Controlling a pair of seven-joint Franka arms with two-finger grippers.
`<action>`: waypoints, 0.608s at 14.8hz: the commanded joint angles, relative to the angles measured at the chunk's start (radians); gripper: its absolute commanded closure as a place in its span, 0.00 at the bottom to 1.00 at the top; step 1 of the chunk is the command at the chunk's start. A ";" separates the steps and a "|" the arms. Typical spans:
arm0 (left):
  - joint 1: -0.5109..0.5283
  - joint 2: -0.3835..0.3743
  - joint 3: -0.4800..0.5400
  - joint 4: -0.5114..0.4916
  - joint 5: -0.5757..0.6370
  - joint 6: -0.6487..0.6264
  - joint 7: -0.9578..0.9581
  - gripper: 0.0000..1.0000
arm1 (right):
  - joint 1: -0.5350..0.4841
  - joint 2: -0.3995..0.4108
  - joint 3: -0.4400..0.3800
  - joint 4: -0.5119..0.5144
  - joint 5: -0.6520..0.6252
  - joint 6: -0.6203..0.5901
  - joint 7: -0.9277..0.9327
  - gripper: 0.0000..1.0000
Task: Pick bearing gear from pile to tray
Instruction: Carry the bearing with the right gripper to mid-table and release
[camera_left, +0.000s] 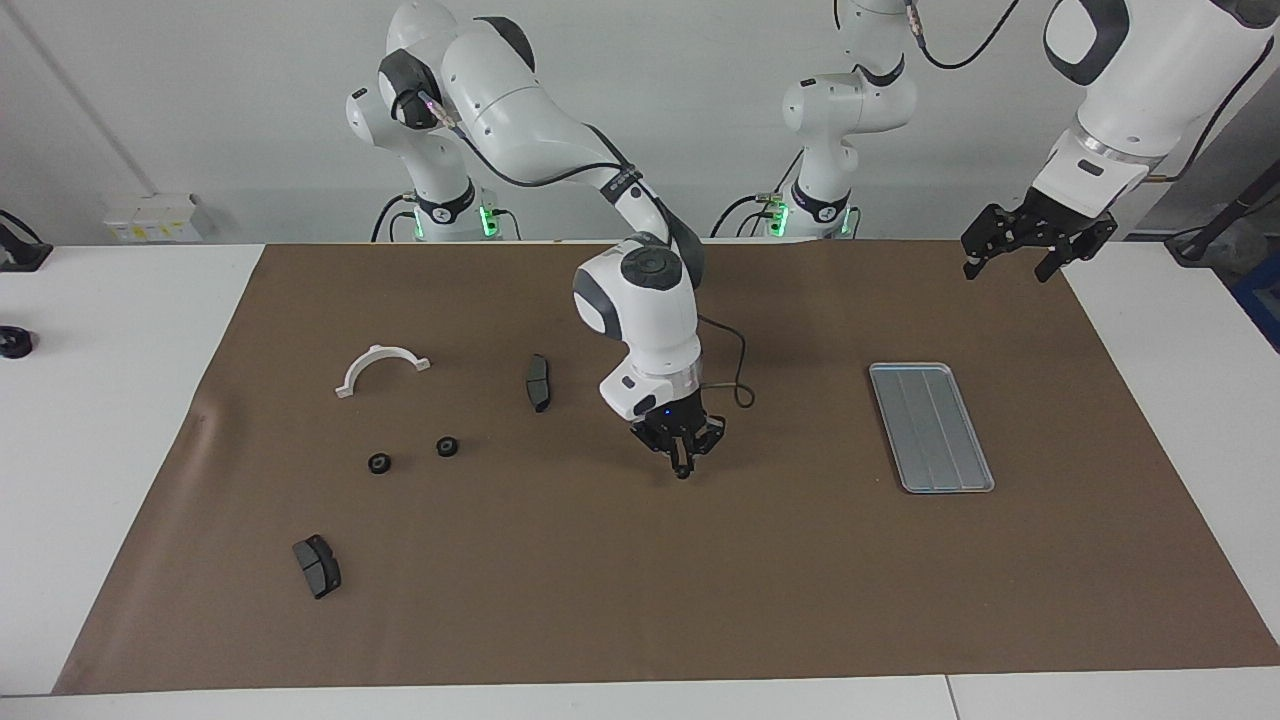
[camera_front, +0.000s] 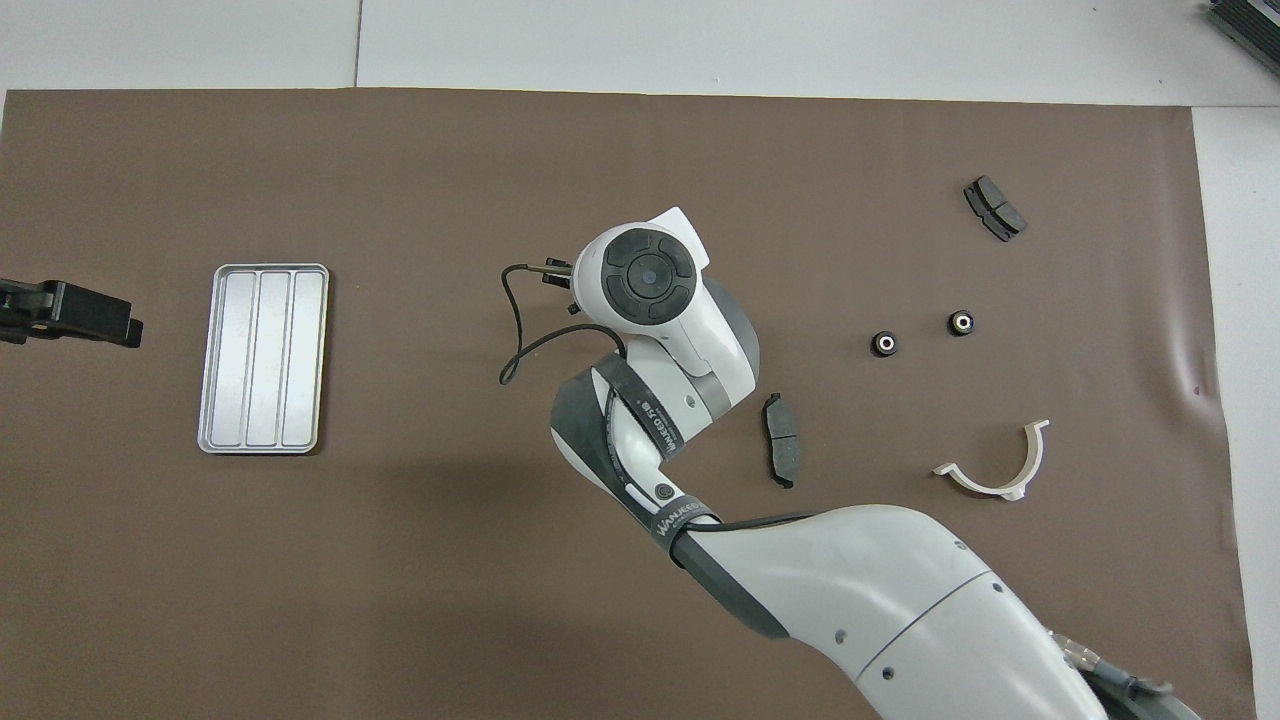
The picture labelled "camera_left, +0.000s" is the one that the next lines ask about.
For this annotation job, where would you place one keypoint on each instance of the black stand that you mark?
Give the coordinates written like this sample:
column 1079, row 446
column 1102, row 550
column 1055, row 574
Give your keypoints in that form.
column 1235, row 205

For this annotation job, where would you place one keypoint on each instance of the black table clamp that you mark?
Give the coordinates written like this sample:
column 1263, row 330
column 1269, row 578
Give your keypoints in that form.
column 20, row 258

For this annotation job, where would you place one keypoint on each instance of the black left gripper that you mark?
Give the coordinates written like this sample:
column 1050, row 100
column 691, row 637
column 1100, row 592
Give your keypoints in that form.
column 1060, row 215

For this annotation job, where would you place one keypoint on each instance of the white curved plastic bracket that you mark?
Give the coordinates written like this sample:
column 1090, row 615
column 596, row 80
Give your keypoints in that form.
column 378, row 351

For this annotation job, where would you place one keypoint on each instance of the small black knob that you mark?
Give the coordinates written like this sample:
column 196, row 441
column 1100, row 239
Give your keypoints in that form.
column 12, row 343

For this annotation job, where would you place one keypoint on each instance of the wide dark brake pad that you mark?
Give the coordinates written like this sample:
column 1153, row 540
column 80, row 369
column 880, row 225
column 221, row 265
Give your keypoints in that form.
column 318, row 568

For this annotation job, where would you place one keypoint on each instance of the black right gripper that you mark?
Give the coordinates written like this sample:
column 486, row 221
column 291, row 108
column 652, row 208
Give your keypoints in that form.
column 680, row 418

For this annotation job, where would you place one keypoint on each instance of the ribbed silver metal tray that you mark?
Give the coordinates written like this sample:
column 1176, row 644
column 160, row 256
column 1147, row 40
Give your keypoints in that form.
column 930, row 430

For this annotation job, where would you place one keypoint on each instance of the brown paper table mat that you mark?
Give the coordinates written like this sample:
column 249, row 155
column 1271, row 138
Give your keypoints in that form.
column 640, row 580

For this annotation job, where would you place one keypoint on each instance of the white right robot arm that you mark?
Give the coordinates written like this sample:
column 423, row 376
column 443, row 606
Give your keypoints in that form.
column 520, row 110

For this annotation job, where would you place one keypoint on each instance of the slim dark brake pad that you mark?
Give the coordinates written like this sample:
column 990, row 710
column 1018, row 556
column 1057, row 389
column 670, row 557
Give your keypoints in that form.
column 538, row 385

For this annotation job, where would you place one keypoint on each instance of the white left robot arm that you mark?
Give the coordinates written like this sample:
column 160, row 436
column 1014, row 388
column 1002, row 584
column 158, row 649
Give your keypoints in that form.
column 1150, row 90

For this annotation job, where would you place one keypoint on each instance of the white wall socket box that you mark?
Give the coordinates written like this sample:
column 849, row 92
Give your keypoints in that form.
column 150, row 220

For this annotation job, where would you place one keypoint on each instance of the blue crate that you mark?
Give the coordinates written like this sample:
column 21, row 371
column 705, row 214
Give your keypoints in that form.
column 1262, row 300

